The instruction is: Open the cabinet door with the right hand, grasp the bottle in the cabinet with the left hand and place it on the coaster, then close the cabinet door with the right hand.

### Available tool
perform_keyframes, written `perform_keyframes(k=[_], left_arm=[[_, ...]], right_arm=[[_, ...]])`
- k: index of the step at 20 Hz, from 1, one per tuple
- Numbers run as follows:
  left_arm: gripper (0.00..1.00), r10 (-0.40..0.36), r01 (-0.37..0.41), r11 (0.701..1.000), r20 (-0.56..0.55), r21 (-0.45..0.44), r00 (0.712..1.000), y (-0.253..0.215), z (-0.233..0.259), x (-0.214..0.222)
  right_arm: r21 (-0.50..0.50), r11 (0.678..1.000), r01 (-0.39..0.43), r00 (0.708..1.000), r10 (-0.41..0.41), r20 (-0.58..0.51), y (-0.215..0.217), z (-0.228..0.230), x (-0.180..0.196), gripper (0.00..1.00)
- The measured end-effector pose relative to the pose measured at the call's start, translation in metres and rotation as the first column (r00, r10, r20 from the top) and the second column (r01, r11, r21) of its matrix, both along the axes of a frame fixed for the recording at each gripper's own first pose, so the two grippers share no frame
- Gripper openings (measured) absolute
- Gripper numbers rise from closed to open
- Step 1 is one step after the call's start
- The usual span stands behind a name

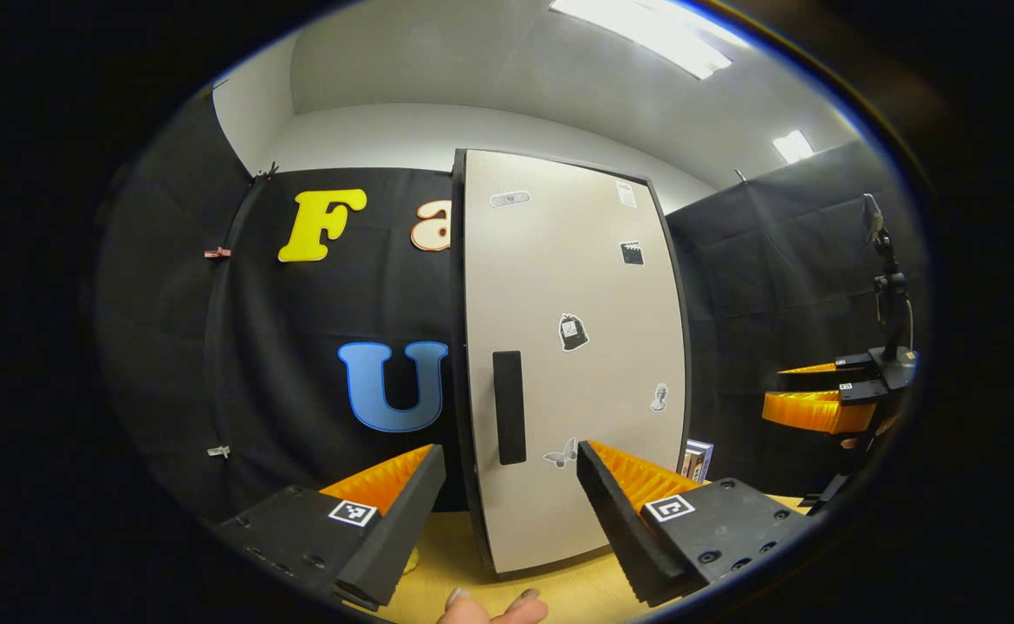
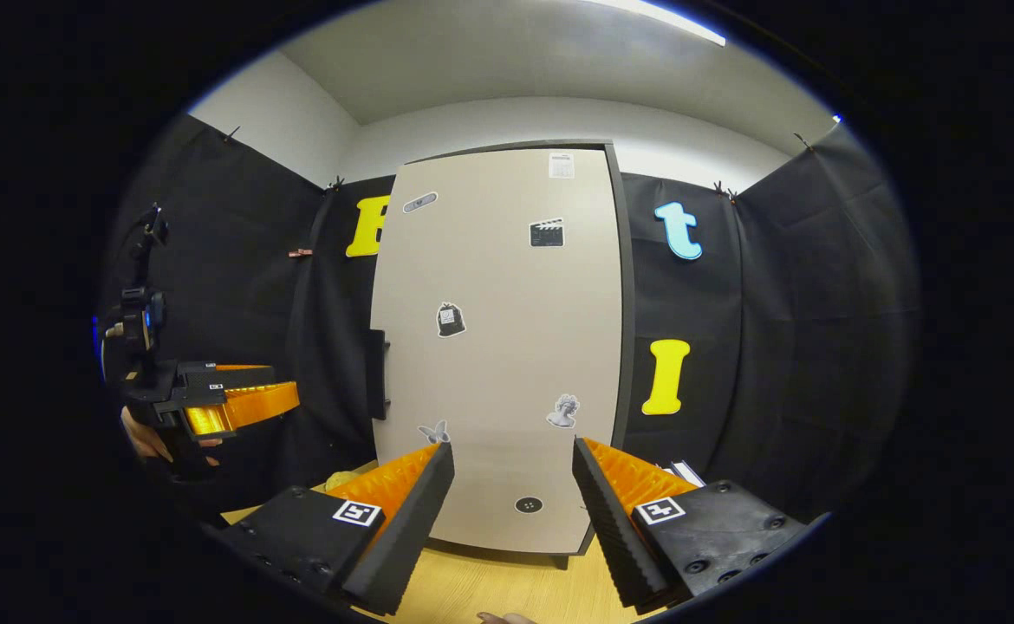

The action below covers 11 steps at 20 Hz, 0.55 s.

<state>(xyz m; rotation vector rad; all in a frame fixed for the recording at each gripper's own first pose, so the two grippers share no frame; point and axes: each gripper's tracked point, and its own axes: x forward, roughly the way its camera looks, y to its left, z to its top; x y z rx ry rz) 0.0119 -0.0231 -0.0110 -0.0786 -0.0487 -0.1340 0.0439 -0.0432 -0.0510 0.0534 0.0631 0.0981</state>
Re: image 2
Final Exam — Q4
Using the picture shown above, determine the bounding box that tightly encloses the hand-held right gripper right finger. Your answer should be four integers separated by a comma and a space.
572, 436, 811, 612

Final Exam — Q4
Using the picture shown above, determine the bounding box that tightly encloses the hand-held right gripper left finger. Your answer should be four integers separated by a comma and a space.
217, 442, 456, 618

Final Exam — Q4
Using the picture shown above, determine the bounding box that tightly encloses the light grey cabinet door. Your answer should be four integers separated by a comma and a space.
370, 147, 625, 556

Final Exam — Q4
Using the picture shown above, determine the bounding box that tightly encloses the dark grey cabinet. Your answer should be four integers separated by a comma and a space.
368, 139, 638, 562

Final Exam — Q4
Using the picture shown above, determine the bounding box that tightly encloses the black backdrop cloth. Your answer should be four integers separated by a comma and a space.
100, 113, 920, 525

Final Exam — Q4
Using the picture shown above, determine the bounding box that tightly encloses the yellow lumpy object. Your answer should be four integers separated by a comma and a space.
325, 469, 378, 497

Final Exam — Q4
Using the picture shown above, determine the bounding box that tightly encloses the white card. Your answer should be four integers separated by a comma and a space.
659, 459, 707, 488

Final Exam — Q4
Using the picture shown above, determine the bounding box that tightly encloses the long ceiling light panel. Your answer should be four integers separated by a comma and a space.
594, 0, 729, 47

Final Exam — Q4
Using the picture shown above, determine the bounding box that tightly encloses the black door handle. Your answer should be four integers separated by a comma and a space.
367, 328, 392, 422

